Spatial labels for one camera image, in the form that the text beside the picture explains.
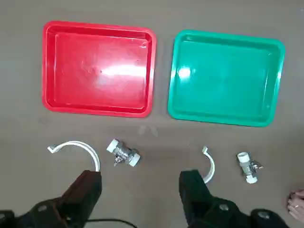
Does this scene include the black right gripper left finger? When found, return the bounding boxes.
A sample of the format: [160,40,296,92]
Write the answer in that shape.
[0,170,103,228]

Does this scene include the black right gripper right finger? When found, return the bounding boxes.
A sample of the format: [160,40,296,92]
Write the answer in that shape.
[178,169,293,228]

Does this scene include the small white pipe clamp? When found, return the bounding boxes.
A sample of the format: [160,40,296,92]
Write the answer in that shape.
[201,145,216,184]

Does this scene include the large white pipe clamp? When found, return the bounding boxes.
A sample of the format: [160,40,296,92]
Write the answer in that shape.
[47,141,101,172]

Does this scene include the red plastic tray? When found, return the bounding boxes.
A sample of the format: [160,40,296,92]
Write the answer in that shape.
[41,20,158,118]

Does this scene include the green plastic tray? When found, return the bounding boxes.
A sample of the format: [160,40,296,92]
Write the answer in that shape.
[167,29,285,127]

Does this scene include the small chrome valve white ends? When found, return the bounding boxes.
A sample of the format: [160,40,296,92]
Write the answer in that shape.
[236,152,264,184]

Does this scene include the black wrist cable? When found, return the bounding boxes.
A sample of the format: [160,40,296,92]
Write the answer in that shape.
[87,218,139,228]

